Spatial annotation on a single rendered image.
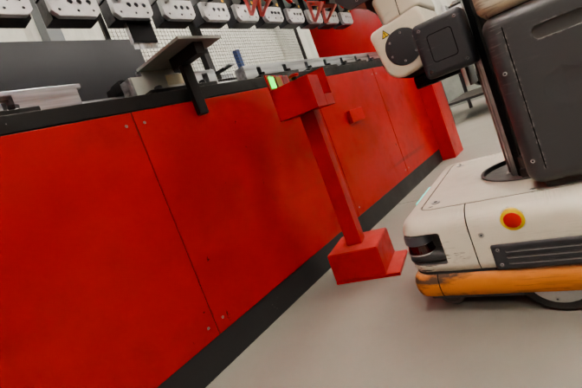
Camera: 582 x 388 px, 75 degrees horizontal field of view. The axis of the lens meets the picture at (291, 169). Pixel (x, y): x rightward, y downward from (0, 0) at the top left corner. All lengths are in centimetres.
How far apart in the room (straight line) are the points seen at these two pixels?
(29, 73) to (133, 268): 105
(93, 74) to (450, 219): 162
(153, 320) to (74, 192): 40
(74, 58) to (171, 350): 134
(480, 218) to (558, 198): 16
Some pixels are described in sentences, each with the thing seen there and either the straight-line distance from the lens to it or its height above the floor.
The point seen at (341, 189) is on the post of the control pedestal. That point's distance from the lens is 145.
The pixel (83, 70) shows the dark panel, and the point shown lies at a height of 120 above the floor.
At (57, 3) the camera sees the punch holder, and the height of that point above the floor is 121.
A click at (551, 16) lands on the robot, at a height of 64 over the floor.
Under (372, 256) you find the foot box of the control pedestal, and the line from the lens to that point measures 144.
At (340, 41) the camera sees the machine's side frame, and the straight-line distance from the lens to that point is 344.
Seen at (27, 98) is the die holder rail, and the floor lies 94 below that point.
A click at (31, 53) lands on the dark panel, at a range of 195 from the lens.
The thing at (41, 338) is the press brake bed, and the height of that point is 37.
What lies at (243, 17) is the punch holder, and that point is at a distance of 190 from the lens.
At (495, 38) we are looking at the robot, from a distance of 98.
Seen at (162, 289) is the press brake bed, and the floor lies 32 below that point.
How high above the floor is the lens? 59
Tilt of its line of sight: 5 degrees down
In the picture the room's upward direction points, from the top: 20 degrees counter-clockwise
